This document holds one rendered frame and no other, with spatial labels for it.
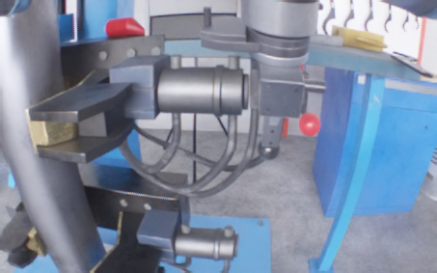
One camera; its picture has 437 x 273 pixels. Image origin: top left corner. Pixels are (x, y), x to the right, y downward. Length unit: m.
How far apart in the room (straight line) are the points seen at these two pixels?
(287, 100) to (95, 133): 0.35
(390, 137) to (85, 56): 1.50
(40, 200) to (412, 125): 1.74
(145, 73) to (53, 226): 0.48
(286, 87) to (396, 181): 1.61
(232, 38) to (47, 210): 0.63
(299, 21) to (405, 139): 1.48
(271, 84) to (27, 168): 0.59
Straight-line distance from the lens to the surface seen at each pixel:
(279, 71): 0.32
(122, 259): 0.82
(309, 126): 0.43
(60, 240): 0.85
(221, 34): 0.32
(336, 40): 0.83
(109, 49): 0.77
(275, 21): 0.29
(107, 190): 0.96
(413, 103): 1.66
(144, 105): 0.62
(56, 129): 0.54
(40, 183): 0.73
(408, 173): 1.88
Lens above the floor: 1.14
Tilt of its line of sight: 25 degrees down
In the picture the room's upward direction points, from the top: straight up
